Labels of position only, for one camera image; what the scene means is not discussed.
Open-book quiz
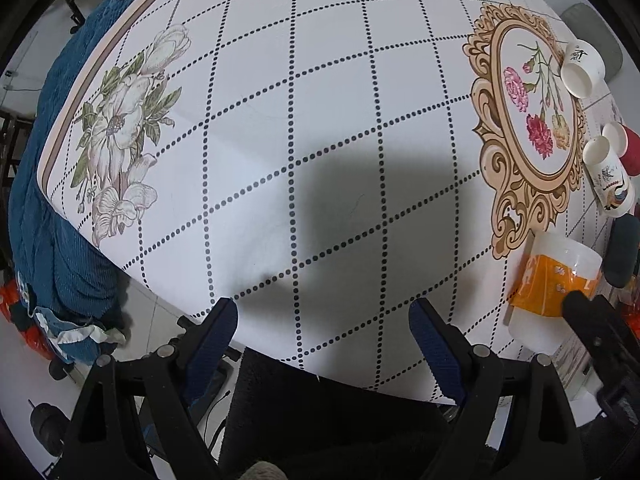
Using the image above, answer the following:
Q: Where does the red ribbed paper cup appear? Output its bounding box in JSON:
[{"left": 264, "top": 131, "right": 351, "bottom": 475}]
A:
[{"left": 602, "top": 122, "right": 640, "bottom": 177}]

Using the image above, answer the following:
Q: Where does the floral checked tablecloth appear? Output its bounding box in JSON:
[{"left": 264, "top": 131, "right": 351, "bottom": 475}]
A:
[{"left": 38, "top": 0, "right": 617, "bottom": 402}]

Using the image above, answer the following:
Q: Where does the white and orange paper cup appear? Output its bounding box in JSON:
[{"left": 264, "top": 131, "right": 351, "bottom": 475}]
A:
[{"left": 509, "top": 231, "right": 602, "bottom": 356}]

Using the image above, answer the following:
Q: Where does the grey padded chair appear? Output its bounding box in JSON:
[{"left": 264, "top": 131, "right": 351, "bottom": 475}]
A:
[{"left": 561, "top": 2, "right": 623, "bottom": 82}]

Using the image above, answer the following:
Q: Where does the plain white paper cup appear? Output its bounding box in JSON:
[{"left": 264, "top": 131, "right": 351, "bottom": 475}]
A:
[{"left": 560, "top": 39, "right": 605, "bottom": 100}]

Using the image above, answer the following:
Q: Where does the crane print paper cup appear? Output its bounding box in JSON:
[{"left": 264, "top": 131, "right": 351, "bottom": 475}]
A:
[{"left": 582, "top": 136, "right": 636, "bottom": 218}]

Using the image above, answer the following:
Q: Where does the dark green cup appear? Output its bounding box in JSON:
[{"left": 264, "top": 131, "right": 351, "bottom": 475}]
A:
[{"left": 602, "top": 214, "right": 639, "bottom": 288}]

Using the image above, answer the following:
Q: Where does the blue knitted blanket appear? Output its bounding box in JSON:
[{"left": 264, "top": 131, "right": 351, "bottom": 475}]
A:
[{"left": 6, "top": 0, "right": 177, "bottom": 366}]

